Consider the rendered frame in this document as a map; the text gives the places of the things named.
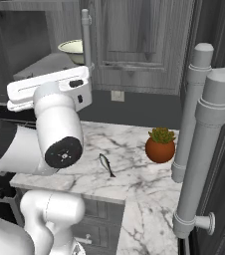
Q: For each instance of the white wall outlet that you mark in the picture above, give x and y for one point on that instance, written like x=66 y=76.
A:
x=117 y=96

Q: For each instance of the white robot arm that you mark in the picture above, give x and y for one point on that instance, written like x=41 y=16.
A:
x=58 y=123

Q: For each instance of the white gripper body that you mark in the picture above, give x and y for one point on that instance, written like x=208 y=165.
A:
x=24 y=90

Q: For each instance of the dark grey fridge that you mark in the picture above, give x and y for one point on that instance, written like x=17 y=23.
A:
x=224 y=186

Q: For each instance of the grey wooden base cabinet door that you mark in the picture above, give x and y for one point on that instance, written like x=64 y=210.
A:
x=101 y=236

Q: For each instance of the cream bowl with green rim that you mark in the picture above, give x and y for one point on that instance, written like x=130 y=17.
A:
x=72 y=49

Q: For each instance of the green plant in brown pot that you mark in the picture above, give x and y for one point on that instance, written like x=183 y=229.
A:
x=160 y=149

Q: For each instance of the small grey raw fish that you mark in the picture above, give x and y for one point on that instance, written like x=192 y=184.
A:
x=106 y=163

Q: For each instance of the grey wooden drawer front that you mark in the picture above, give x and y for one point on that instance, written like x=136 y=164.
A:
x=101 y=207

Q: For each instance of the grey wooden wall cabinet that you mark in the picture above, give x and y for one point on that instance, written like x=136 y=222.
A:
x=25 y=36

